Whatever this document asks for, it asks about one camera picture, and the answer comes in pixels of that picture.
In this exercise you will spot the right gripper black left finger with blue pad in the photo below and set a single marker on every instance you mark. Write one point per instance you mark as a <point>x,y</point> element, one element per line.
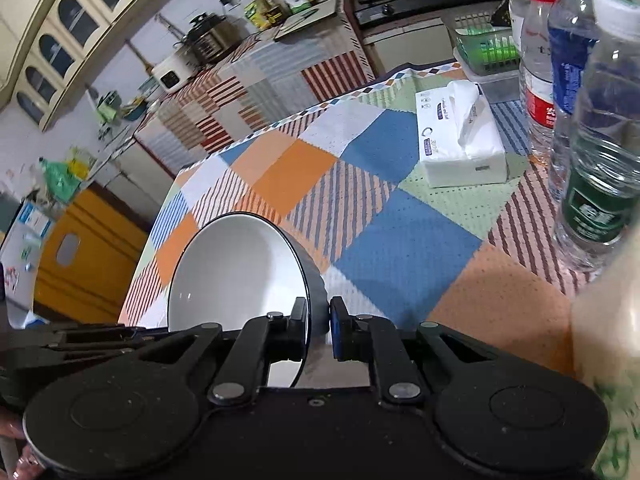
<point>269,351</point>

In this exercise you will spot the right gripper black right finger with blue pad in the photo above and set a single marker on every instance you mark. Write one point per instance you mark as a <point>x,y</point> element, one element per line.
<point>395,358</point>

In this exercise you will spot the white ribbed bowl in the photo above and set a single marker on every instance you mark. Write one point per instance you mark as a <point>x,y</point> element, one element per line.
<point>241,266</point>

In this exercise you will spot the colourful patchwork tablecloth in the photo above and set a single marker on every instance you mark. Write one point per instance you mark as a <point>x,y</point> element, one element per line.
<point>343,178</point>

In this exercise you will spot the yellow wooden chair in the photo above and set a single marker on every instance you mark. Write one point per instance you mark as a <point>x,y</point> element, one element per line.
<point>88,260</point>

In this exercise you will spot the white tissue pack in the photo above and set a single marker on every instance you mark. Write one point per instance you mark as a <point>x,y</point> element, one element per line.
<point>458,140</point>

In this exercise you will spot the bag of rice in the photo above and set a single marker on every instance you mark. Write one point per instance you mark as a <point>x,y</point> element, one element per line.
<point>605,326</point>

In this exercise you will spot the patchwork counter cloth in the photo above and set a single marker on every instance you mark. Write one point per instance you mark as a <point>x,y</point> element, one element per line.
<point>262,82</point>

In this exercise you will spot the grey refrigerator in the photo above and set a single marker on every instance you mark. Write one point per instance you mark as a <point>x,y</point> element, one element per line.
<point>21,251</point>

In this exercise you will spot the green label water bottle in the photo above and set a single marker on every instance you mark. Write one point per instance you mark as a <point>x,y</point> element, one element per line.
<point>600,200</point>

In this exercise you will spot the white rice cooker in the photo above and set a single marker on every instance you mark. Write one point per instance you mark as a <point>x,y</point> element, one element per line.
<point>174,72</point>

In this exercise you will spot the red cap water bottle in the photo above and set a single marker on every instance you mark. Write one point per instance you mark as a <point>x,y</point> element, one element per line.
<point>537,79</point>

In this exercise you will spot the black pressure cooker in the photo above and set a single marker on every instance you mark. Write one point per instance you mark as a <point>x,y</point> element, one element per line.
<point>212,37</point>

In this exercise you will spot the green plastic basket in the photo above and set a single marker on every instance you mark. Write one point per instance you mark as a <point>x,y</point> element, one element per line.
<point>486,50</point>

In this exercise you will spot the cutting board on counter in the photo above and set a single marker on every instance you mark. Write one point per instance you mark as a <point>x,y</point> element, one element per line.
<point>305,19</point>

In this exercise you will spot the yellow oil bottle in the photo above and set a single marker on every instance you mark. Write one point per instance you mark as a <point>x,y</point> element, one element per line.
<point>264,14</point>

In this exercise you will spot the blue cap water bottle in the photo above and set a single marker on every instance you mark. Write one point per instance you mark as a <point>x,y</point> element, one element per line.
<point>572,35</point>

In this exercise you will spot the cream wall cabinets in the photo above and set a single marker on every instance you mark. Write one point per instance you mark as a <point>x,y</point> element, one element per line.
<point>48,47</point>

